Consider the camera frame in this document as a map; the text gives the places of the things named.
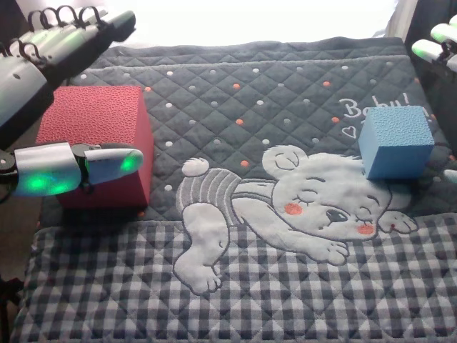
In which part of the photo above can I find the blue foam cube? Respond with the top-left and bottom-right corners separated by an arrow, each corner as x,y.
358,105 -> 436,180

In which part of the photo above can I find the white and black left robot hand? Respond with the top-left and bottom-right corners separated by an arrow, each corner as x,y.
0,5 -> 145,199

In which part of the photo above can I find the red foam cube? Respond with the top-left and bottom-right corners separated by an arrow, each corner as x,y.
35,85 -> 155,210

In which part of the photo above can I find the grey quilt with printed bear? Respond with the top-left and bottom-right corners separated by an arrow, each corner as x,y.
9,35 -> 457,343

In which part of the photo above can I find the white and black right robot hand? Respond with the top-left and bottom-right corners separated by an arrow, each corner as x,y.
410,14 -> 457,184

